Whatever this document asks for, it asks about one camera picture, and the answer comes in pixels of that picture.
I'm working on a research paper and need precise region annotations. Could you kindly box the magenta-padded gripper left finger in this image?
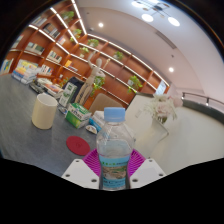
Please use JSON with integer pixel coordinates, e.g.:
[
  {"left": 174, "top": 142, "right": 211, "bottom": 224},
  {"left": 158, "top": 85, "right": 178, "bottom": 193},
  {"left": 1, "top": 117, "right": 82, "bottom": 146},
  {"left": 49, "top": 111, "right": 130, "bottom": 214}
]
[{"left": 61, "top": 148, "right": 101, "bottom": 190}]

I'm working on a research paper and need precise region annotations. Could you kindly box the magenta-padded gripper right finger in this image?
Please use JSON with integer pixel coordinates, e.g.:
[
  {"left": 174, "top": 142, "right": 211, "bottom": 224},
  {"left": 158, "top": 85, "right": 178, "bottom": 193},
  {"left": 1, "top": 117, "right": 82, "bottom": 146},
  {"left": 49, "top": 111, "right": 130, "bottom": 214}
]
[{"left": 127, "top": 148, "right": 167, "bottom": 190}]

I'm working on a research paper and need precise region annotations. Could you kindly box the clear water bottle blue cap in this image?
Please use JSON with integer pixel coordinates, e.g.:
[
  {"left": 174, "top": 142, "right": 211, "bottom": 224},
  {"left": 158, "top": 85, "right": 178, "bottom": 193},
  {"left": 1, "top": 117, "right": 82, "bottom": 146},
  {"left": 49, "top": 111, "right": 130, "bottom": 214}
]
[{"left": 95, "top": 106, "right": 136, "bottom": 191}]

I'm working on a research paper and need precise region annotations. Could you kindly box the flat round red coaster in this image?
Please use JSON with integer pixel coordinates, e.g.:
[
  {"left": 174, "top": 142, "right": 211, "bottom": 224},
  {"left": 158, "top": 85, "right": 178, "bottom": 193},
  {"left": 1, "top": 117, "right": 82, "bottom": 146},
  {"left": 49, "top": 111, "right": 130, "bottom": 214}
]
[{"left": 65, "top": 135, "right": 92, "bottom": 157}]

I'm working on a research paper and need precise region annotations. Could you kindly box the printed paper sticker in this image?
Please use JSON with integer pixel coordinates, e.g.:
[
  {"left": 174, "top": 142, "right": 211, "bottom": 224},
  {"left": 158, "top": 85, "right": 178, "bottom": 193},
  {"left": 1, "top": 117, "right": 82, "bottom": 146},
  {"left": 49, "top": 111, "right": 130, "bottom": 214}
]
[{"left": 85, "top": 124, "right": 99, "bottom": 135}]

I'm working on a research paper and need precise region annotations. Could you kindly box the white book blue spine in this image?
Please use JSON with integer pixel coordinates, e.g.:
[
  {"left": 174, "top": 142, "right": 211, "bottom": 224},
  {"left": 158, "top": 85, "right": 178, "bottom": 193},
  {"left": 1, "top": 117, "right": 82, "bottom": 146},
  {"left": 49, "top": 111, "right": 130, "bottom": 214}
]
[{"left": 88, "top": 117, "right": 103, "bottom": 133}]

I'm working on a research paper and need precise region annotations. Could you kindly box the flat green white box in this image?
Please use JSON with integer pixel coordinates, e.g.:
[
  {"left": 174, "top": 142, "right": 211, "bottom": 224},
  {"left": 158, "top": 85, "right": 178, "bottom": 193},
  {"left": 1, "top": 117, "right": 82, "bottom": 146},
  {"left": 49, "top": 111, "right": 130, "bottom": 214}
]
[{"left": 64, "top": 102, "right": 93, "bottom": 130}]

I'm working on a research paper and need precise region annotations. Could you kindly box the cream cylindrical cup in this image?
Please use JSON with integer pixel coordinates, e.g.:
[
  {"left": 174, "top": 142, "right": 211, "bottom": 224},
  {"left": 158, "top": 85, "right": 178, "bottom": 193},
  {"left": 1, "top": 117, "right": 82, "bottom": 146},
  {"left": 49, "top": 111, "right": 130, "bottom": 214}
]
[{"left": 31, "top": 93, "right": 59, "bottom": 131}]

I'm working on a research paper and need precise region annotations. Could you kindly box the tall green white carton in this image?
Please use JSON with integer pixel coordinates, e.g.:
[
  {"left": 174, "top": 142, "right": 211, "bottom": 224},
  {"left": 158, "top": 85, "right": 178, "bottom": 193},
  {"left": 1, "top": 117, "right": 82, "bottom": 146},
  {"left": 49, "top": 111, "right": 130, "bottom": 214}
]
[{"left": 58, "top": 81, "right": 79, "bottom": 109}]

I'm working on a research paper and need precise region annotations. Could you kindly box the dark blue chair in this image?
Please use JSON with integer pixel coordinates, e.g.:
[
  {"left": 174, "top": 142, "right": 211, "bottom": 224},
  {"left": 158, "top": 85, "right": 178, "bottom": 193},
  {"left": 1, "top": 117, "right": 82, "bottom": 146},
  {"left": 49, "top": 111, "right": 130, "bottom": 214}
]
[{"left": 65, "top": 76, "right": 86, "bottom": 101}]

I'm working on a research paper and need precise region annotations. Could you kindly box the dark book stack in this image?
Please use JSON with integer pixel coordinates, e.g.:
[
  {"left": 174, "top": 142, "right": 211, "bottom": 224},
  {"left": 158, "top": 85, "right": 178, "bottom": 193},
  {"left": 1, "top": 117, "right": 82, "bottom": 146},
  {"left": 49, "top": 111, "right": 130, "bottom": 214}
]
[{"left": 29, "top": 77, "right": 65, "bottom": 98}]

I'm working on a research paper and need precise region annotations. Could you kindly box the wooden artist mannequin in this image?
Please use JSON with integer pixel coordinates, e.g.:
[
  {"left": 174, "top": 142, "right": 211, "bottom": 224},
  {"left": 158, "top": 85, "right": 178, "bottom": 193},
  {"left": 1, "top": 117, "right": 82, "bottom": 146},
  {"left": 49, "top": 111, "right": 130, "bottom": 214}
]
[{"left": 74, "top": 53, "right": 111, "bottom": 106}]

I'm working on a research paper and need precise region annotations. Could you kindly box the colourful book stack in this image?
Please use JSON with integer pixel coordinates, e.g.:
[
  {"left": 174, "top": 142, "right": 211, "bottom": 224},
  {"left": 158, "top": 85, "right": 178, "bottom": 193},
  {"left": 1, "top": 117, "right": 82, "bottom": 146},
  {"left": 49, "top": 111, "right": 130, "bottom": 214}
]
[{"left": 11, "top": 58, "right": 41, "bottom": 85}]

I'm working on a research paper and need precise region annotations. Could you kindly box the wooden bookshelf unit with plants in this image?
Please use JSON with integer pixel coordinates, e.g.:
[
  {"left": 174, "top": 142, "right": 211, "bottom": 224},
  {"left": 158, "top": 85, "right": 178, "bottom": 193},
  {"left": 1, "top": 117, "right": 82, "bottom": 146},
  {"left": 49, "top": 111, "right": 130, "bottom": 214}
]
[{"left": 0, "top": 0, "right": 171, "bottom": 109}]

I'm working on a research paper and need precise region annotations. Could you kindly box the ceiling lamp with round lights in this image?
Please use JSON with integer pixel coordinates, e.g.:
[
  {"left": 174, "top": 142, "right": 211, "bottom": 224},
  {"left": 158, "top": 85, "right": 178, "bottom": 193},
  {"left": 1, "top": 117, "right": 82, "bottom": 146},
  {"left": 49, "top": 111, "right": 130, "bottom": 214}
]
[{"left": 130, "top": 0, "right": 181, "bottom": 28}]

